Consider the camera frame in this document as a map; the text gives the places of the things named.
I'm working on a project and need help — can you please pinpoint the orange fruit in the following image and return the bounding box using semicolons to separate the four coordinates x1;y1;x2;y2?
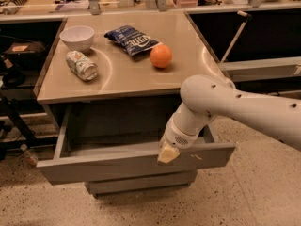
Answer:
150;44;172;69

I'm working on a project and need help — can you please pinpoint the black bag under bench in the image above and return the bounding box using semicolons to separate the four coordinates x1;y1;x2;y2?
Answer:
3;41;46;70

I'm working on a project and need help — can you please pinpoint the black stand leg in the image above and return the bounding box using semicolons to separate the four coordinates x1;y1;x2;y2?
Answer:
0;93;38;148

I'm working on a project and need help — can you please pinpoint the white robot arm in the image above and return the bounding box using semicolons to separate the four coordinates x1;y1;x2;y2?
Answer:
158;74;301;164

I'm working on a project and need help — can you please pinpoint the blue chip bag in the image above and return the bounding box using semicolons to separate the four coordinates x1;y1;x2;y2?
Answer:
104;25;161;57

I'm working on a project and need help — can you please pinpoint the white stick with black tip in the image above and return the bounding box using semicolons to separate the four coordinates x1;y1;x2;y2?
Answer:
220;10;252;63

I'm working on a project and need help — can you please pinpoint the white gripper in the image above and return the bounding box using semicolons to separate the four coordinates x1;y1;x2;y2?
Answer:
157;117;200;164

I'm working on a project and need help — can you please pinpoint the plastic bottle on floor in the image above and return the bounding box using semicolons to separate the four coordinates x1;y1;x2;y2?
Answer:
20;144;39;166

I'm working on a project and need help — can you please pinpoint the white bowl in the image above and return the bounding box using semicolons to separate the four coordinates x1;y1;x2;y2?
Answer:
59;25;95;52

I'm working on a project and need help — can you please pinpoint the crushed soda can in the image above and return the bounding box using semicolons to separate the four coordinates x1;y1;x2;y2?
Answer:
66;51;98;81

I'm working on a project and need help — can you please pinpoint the grey top drawer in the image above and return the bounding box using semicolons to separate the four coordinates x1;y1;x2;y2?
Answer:
38;107;235;185

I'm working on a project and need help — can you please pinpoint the grey drawer cabinet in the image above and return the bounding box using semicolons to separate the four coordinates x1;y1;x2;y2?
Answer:
33;10;232;198

